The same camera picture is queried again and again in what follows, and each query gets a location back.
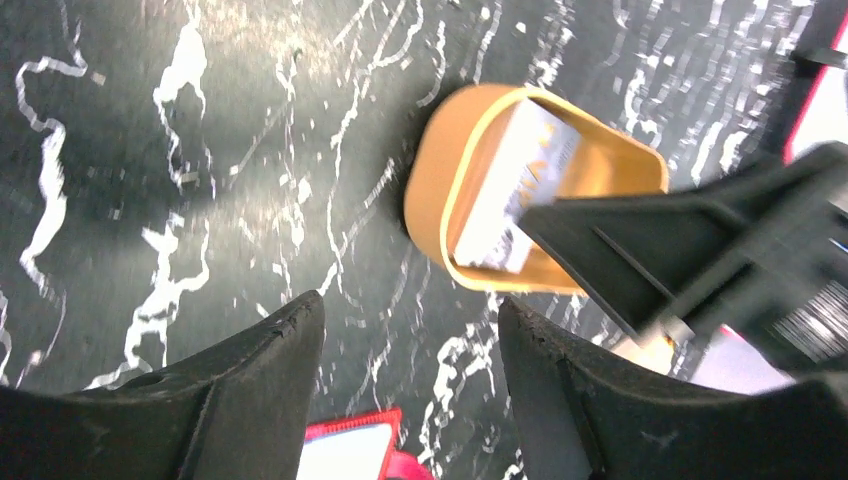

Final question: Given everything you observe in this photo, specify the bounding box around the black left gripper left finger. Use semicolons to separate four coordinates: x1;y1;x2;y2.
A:
1;291;325;479

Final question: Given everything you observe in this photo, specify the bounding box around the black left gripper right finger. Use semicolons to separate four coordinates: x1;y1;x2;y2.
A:
498;298;847;479

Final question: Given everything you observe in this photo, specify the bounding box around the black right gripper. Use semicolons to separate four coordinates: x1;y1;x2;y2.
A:
519;142;847;376

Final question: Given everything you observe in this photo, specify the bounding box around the red leather card holder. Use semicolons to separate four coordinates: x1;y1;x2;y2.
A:
297;407;434;480

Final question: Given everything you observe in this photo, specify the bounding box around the silver credit card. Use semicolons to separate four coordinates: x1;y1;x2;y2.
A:
448;99;582;274

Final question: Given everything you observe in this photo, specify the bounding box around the pink framed whiteboard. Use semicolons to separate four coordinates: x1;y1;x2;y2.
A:
783;12;847;164

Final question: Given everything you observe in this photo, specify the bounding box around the orange oval tray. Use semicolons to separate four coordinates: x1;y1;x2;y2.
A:
403;83;669;295

